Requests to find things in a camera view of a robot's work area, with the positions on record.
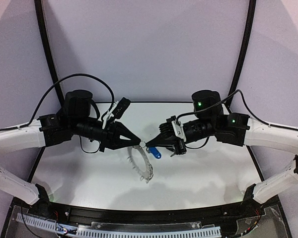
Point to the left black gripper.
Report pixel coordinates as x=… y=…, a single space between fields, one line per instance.
x=109 y=136

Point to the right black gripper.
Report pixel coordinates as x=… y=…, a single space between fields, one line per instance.
x=177 y=138

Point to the key with blue tag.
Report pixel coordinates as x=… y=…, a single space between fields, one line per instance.
x=154 y=151

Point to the metal ring plate with keyrings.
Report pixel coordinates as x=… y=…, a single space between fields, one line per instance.
x=140 y=163

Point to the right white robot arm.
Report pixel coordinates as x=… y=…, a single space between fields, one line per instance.
x=208 y=119

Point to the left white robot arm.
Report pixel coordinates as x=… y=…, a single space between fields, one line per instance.
x=78 y=116

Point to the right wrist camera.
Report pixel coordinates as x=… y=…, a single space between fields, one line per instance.
x=166 y=129

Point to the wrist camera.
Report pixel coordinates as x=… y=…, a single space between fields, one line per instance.
x=121 y=107
x=166 y=129

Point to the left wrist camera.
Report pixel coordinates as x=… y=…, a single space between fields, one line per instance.
x=121 y=107

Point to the black front frame rail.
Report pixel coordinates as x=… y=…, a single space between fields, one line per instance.
x=83 y=215

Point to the white slotted cable duct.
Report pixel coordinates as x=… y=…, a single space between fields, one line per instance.
x=108 y=230

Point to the left black frame post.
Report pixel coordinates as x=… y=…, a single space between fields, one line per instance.
x=39 y=10

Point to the black frame post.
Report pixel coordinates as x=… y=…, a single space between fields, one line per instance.
x=244 y=46
x=39 y=10

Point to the right black frame post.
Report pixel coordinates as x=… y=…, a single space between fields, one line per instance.
x=244 y=46

